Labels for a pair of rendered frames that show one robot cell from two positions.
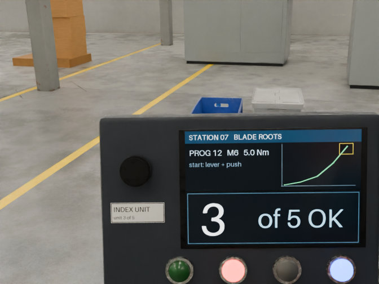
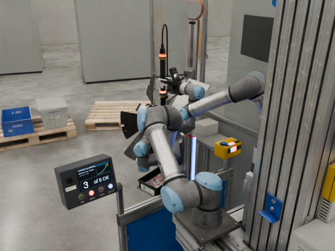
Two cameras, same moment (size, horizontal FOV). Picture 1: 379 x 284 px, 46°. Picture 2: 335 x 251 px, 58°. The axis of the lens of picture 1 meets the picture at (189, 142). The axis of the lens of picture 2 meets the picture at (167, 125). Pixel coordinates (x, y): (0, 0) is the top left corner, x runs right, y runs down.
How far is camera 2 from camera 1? 1.11 m
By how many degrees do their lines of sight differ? 34
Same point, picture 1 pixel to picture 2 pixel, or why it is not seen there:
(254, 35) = (17, 54)
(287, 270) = (101, 189)
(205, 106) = (6, 114)
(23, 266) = not seen: outside the picture
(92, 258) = not seen: outside the picture
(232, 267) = (91, 192)
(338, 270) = (109, 186)
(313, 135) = (100, 164)
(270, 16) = (26, 41)
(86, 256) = not seen: outside the picture
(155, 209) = (74, 186)
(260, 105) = (43, 111)
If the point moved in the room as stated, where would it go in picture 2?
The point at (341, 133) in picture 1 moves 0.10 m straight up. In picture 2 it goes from (105, 162) to (103, 144)
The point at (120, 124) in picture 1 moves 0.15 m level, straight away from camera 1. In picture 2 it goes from (64, 172) to (49, 161)
